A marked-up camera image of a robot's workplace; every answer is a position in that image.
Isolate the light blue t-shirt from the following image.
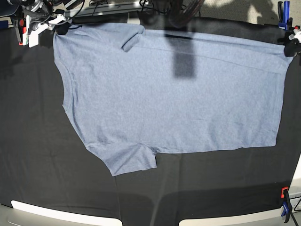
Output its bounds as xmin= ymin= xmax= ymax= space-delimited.
xmin=53 ymin=23 xmax=292 ymax=176

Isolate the orange clamp top left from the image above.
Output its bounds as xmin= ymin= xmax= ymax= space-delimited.
xmin=13 ymin=19 xmax=26 ymax=46

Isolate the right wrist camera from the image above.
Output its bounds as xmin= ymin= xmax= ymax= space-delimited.
xmin=26 ymin=31 xmax=39 ymax=48

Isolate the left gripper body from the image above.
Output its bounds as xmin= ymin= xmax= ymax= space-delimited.
xmin=284 ymin=25 xmax=301 ymax=45

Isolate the blue clamp top right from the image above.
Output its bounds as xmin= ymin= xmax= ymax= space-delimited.
xmin=277 ymin=0 xmax=293 ymax=31

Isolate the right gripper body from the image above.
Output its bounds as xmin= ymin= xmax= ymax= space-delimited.
xmin=23 ymin=9 xmax=72 ymax=35

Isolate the orange blue clamp bottom right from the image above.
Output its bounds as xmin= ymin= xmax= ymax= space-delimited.
xmin=281 ymin=187 xmax=292 ymax=224

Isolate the aluminium rail behind table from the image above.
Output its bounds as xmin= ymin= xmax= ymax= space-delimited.
xmin=64 ymin=1 xmax=142 ymax=17

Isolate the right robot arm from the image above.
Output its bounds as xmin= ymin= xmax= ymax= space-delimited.
xmin=0 ymin=0 xmax=72 ymax=36

